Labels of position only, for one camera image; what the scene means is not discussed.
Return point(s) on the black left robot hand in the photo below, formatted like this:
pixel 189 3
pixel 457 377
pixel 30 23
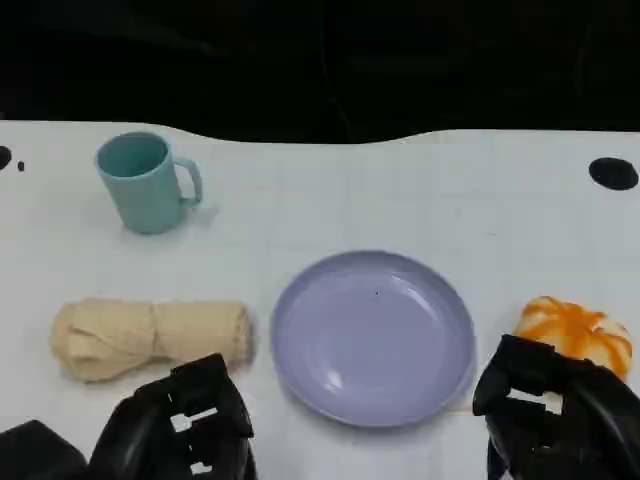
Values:
pixel 165 430

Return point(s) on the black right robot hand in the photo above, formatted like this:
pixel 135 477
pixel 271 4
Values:
pixel 560 430

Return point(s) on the beige towel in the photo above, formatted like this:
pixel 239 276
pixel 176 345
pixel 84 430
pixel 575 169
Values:
pixel 150 332

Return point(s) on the orange and white bread roll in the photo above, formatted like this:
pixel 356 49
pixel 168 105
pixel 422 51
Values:
pixel 575 330

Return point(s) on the lilac plate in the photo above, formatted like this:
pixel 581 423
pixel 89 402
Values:
pixel 372 340

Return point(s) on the pale green mug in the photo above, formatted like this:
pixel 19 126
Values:
pixel 142 200

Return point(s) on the round black table grommet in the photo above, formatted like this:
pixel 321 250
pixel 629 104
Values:
pixel 613 173

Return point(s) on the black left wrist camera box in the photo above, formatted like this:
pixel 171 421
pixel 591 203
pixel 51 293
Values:
pixel 37 452

